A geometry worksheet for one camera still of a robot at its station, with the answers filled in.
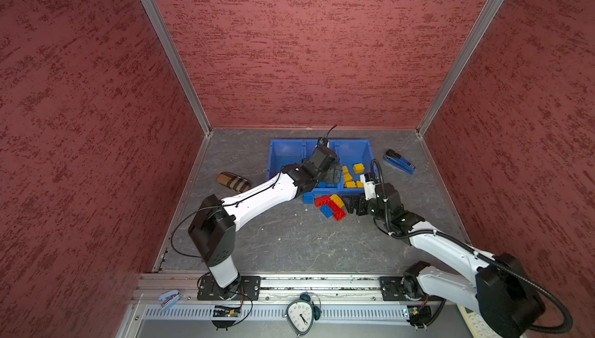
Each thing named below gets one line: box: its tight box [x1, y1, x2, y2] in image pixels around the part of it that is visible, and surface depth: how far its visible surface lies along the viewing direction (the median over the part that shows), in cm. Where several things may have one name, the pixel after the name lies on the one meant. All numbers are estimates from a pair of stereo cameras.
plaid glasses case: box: [216, 171, 252, 194], surface depth 100 cm
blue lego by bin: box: [302, 193, 315, 205], surface depth 97 cm
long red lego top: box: [314, 195, 347, 218], surface depth 94 cm
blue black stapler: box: [382, 148, 417, 175], surface depth 108 cm
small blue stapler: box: [158, 289, 183, 309], surface depth 72 cm
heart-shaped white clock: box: [282, 292, 323, 338], surface depth 68 cm
